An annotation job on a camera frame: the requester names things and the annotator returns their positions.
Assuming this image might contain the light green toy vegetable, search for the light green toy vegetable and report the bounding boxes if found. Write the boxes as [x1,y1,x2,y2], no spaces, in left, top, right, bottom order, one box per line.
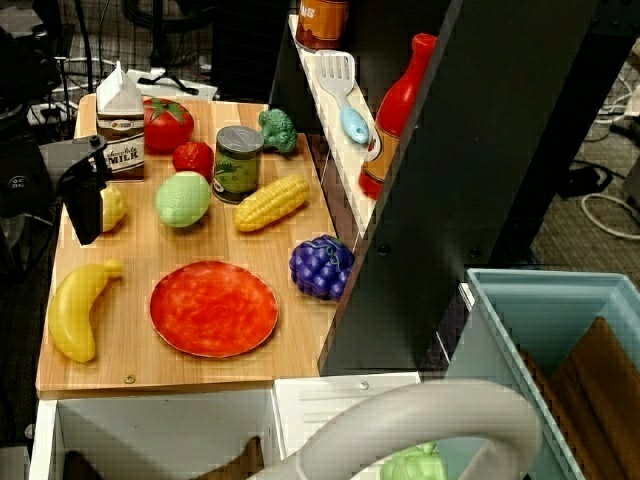
[379,441,449,480]

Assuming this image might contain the purple toy grapes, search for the purple toy grapes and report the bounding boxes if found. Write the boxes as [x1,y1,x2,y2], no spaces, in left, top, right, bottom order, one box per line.
[288,233,355,301]

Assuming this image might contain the white spatula with blue handle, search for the white spatula with blue handle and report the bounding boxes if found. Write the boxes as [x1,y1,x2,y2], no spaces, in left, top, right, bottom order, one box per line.
[313,49,371,146]

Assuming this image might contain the yellow toy corn cob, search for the yellow toy corn cob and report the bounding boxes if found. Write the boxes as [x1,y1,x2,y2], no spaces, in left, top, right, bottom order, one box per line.
[232,174,310,233]

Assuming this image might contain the white cable bundle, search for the white cable bundle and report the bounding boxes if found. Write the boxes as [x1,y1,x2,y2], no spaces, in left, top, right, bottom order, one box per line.
[597,62,640,129]

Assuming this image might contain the white looped cable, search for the white looped cable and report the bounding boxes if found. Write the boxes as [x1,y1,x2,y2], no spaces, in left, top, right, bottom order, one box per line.
[579,192,640,236]

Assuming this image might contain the red toy tomato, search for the red toy tomato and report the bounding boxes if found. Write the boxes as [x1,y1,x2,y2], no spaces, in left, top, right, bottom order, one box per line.
[142,97,195,155]

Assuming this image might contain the black floor device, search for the black floor device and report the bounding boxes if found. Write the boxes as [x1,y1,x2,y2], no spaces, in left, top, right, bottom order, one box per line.
[557,160,615,200]

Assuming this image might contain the gray curved faucet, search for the gray curved faucet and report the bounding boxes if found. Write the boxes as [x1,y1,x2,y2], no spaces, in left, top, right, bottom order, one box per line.
[249,378,544,480]

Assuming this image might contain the light blue plastic bin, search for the light blue plastic bin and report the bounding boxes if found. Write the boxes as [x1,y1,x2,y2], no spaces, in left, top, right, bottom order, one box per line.
[438,267,640,480]

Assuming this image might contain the white toy kitchen cabinet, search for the white toy kitchen cabinet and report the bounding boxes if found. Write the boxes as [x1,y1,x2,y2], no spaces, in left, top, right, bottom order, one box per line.
[28,372,422,480]

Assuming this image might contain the orange toy can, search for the orange toy can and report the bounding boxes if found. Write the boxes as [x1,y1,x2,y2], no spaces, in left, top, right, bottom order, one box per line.
[294,0,350,51]

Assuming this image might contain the yellow toy banana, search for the yellow toy banana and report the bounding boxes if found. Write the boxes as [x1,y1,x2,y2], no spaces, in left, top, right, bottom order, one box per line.
[47,258,124,364]

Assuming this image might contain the black stand with base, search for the black stand with base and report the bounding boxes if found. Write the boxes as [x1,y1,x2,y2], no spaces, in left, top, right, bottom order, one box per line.
[135,0,201,97]

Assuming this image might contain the black and gray gripper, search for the black and gray gripper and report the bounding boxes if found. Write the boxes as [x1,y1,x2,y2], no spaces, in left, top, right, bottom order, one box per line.
[38,134,115,247]

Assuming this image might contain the black post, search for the black post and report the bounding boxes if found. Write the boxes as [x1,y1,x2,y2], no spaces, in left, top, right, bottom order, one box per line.
[487,0,640,267]

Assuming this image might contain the white slanted shelf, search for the white slanted shelf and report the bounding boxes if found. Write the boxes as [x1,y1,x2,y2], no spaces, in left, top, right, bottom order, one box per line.
[288,13,377,240]

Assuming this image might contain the green pea toy can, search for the green pea toy can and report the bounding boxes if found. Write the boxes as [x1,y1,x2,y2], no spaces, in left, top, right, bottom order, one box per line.
[212,125,265,205]

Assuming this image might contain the red toy ketchup bottle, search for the red toy ketchup bottle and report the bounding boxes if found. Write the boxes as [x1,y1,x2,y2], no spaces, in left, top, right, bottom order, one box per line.
[358,32,438,201]

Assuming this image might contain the red toy strawberry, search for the red toy strawberry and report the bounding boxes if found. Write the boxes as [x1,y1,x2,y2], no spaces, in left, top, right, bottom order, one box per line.
[172,141,215,182]

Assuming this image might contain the large black panel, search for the large black panel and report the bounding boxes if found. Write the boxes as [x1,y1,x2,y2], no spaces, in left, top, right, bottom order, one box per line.
[267,0,601,377]

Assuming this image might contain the green toy broccoli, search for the green toy broccoli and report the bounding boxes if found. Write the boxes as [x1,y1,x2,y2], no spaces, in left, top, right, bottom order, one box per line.
[257,108,299,153]

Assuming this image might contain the red round plate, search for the red round plate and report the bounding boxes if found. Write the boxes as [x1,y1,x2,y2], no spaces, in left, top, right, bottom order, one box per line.
[149,260,279,359]

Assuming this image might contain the light green toy lime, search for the light green toy lime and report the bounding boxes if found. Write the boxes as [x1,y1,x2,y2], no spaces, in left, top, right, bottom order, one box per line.
[154,170,212,229]

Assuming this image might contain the chocolate milk carton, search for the chocolate milk carton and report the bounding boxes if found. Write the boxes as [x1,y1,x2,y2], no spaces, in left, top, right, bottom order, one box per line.
[95,60,146,182]

